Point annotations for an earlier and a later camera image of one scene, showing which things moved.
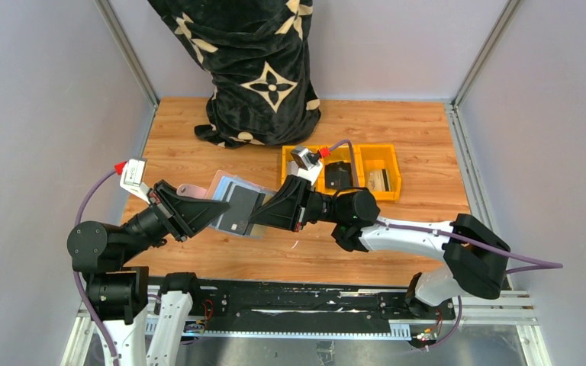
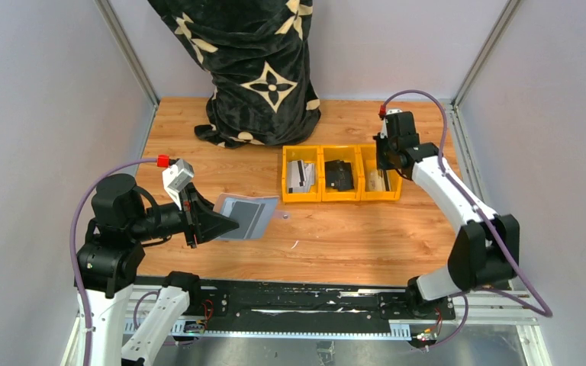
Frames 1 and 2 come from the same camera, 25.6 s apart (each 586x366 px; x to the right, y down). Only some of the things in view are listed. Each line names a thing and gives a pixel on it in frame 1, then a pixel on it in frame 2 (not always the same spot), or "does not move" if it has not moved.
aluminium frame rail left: x=123 y=46 does not move
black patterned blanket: x=255 y=52 does not move
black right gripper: x=281 y=211 -> x=382 y=162
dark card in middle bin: x=339 y=175 does not move
